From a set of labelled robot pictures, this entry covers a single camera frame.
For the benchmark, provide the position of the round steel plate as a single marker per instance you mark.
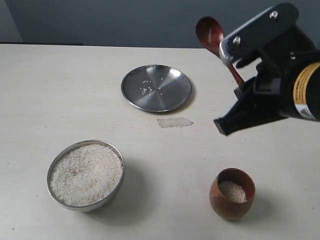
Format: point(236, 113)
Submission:
point(156, 88)

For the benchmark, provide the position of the clear tape patch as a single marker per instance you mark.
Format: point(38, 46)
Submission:
point(176, 122)

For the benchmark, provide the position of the steel bowl of rice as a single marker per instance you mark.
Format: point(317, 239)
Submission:
point(86, 175)

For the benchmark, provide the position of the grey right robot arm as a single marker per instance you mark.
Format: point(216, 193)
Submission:
point(287, 83)

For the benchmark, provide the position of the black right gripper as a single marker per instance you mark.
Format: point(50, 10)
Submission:
point(287, 84)

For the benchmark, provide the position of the dark red wooden spoon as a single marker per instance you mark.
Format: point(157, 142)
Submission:
point(209, 33)

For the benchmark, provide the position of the wooden cup with rice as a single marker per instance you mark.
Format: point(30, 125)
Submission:
point(224, 207)

